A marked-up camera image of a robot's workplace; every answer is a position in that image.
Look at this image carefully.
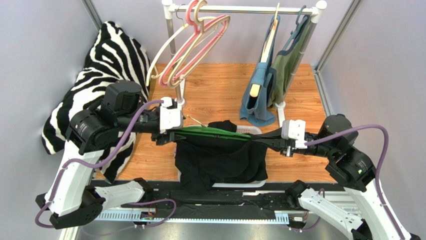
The green hanger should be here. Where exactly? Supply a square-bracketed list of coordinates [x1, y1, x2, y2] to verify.
[174, 120, 252, 141]

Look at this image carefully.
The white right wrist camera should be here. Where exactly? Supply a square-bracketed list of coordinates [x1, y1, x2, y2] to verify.
[281, 119, 308, 149]

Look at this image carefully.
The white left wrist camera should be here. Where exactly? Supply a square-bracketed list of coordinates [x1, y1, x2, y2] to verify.
[159, 96, 184, 134]

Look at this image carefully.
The blue ribbed tank top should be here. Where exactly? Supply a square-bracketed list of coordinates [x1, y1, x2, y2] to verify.
[239, 16, 281, 127]

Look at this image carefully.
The zebra striped pillow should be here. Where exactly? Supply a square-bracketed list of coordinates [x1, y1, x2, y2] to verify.
[41, 21, 153, 185]

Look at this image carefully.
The white metal clothes rack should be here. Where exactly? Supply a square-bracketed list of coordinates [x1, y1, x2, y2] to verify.
[162, 0, 327, 125]

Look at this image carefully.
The blue grey hanger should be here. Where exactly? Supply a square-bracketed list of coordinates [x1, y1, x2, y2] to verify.
[280, 5, 310, 54]

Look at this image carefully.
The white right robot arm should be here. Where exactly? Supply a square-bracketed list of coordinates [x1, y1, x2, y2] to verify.
[253, 114, 418, 240]

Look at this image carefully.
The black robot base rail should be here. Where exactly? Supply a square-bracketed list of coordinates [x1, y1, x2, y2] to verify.
[96, 181, 307, 224]

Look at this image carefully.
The pink plastic hanger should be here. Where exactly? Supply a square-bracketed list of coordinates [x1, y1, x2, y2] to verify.
[158, 0, 229, 88]

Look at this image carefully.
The wooden hanger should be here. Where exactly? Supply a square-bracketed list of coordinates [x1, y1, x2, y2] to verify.
[249, 3, 280, 98]

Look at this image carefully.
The white plastic laundry basket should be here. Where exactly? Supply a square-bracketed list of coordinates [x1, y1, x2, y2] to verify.
[174, 124, 267, 189]

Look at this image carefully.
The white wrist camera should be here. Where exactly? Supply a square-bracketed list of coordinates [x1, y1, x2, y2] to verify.
[281, 119, 308, 149]
[159, 96, 184, 134]

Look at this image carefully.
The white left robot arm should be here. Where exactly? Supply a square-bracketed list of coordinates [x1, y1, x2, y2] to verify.
[35, 80, 184, 230]

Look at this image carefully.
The olive green tank top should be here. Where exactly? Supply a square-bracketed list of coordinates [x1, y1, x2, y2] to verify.
[268, 19, 310, 108]

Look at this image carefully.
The beige hanger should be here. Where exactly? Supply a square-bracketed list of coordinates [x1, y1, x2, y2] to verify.
[166, 0, 232, 89]

